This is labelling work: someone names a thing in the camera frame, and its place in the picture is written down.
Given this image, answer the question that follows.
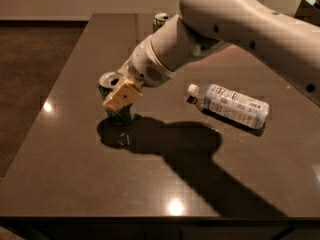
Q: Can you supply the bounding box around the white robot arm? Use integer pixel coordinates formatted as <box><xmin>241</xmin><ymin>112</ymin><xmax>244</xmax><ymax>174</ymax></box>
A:
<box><xmin>103</xmin><ymin>0</ymin><xmax>320</xmax><ymax>111</ymax></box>

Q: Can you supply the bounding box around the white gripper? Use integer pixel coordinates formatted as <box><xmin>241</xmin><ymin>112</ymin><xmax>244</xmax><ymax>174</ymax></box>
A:
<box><xmin>102</xmin><ymin>35</ymin><xmax>175</xmax><ymax>111</ymax></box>

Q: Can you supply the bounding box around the green soda can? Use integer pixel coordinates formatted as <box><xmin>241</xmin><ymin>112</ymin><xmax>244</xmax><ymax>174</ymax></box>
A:
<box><xmin>98</xmin><ymin>72</ymin><xmax>134</xmax><ymax>126</ymax></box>

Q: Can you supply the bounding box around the clear plastic water bottle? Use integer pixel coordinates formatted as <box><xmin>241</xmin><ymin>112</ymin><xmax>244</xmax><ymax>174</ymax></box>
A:
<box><xmin>188</xmin><ymin>84</ymin><xmax>270</xmax><ymax>129</ymax></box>

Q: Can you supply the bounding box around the white 7up can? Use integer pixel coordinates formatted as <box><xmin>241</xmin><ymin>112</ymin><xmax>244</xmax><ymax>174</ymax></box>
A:
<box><xmin>153</xmin><ymin>12</ymin><xmax>171</xmax><ymax>32</ymax></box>

